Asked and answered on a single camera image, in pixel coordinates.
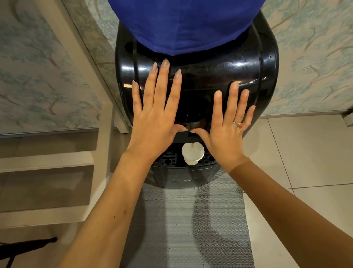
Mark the person's left hand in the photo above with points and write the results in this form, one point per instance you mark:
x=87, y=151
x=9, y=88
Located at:
x=154, y=132

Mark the grey woven floor mat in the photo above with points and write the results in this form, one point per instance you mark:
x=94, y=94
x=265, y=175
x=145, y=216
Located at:
x=186, y=232

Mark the person's left little finger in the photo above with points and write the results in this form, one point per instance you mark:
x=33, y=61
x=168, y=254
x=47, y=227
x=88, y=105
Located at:
x=136, y=96

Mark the white paper cup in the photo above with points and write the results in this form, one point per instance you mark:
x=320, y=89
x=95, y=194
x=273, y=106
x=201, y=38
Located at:
x=192, y=153

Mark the person's right thumb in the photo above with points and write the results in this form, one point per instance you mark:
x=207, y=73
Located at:
x=200, y=134

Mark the white shelf unit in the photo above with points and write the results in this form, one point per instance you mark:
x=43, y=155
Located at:
x=65, y=157

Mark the black drip tray grille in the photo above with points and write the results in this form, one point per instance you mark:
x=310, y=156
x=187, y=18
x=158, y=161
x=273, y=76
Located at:
x=169, y=157

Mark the person's right hand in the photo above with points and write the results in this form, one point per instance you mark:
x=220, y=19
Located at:
x=227, y=144

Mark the person's right forearm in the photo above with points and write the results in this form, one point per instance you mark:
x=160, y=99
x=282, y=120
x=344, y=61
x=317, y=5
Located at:
x=295, y=220

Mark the person's right little finger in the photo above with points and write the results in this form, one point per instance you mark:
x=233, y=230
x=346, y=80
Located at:
x=249, y=118

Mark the person's left middle finger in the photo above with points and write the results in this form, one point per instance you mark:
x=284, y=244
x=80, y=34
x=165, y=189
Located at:
x=162, y=82

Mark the black water dispenser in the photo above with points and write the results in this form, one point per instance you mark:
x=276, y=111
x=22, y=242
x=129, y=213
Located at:
x=219, y=67

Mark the person's right middle finger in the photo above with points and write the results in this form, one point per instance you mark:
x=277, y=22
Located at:
x=231, y=101

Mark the blue cloth bottle cover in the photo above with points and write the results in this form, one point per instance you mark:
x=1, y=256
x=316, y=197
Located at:
x=188, y=5

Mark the person's left thumb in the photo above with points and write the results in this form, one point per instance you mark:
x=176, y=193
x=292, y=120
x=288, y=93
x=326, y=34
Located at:
x=180, y=129

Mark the person's left forearm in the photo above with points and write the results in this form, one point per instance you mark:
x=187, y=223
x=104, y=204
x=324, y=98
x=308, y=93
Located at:
x=96, y=240

